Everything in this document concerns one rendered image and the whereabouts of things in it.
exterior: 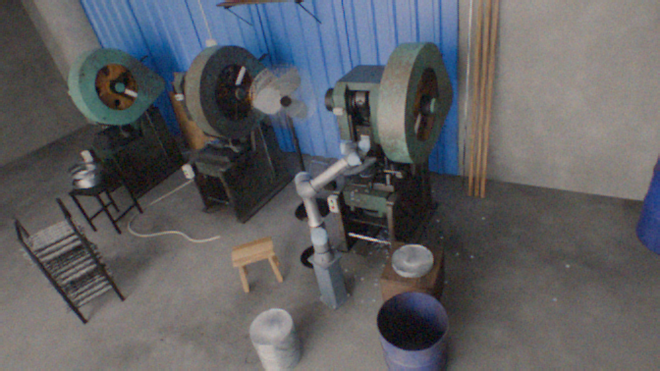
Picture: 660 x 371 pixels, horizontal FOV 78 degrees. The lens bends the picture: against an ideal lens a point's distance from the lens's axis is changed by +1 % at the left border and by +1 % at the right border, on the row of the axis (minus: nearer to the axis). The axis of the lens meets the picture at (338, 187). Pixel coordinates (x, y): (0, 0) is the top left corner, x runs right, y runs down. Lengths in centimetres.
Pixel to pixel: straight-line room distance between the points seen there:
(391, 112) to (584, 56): 182
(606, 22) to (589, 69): 36
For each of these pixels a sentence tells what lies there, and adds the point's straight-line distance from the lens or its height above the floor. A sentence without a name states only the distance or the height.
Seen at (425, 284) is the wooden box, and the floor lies 35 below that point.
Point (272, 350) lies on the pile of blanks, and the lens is 288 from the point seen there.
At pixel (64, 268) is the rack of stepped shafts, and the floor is 52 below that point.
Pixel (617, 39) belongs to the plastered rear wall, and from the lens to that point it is 383.
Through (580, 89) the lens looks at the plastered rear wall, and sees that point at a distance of 397.
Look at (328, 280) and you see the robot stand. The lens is 309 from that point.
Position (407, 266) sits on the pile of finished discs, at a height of 39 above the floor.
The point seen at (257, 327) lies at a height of 31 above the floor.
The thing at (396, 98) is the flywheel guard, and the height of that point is 153.
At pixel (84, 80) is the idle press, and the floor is 152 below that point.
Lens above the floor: 252
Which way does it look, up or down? 33 degrees down
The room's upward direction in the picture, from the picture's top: 11 degrees counter-clockwise
